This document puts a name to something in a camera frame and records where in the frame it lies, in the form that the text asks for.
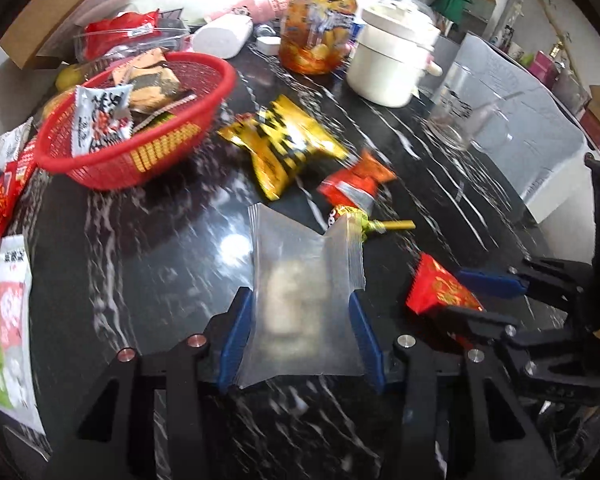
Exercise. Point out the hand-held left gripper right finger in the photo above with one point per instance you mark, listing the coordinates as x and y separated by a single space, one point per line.
367 340

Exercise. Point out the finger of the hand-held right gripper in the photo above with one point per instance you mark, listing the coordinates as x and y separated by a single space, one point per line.
490 282
475 320

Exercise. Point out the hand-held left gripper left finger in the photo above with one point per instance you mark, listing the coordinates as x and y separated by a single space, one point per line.
235 335

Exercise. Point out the red gold print snack packet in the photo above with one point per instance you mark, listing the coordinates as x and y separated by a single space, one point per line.
440 285

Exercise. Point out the clear zip bag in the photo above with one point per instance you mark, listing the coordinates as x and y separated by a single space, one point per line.
300 270

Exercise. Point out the green lollipop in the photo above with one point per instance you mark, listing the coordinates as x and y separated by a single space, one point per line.
355 217

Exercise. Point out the orange snack packet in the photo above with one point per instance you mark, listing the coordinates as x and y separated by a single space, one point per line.
355 182

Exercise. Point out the red plastic basket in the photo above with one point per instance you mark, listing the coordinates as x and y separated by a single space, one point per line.
180 150

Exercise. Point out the yellow black snack packet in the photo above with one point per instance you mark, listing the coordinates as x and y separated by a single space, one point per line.
280 145

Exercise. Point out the white black snack packet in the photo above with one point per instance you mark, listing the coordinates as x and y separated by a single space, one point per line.
97 120

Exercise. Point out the clear brown cookie packet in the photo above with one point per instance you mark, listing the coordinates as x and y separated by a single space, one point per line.
152 82

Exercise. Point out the glass mug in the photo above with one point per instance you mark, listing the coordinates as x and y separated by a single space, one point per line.
455 110

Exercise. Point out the pink box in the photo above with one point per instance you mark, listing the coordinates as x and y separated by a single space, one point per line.
545 66

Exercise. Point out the white pink green packet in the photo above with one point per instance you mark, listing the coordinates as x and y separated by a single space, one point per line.
10 320

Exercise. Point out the cream white pot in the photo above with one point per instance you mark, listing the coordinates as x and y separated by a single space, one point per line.
385 70

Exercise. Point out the red yellow print packet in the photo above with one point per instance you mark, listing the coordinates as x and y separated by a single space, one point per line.
0 200

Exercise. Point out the green tote bag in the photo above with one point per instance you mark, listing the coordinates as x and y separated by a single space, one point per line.
452 2

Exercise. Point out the silver white packet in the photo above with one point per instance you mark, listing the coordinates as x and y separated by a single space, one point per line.
7 145

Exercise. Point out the white tissue roll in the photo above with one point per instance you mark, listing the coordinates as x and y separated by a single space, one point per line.
225 35

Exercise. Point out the yellow fruit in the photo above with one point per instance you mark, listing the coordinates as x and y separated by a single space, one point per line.
67 76

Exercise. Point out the clear plastic container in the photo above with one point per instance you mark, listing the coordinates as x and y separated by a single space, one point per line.
172 30

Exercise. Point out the yellow lid juice bottle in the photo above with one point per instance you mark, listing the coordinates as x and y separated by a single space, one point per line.
315 25

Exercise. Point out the red plastic bag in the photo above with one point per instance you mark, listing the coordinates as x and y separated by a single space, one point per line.
120 27

